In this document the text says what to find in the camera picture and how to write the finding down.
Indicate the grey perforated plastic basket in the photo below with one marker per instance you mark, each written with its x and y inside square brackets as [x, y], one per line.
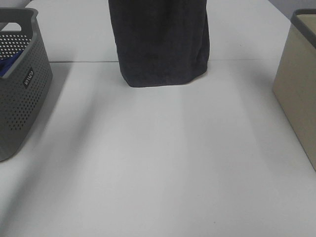
[24, 87]

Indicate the dark grey towel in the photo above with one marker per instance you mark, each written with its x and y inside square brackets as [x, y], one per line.
[160, 42]

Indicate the blue cloth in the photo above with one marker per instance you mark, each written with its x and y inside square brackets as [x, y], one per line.
[6, 63]

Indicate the beige storage box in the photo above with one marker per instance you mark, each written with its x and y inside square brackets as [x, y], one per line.
[295, 82]

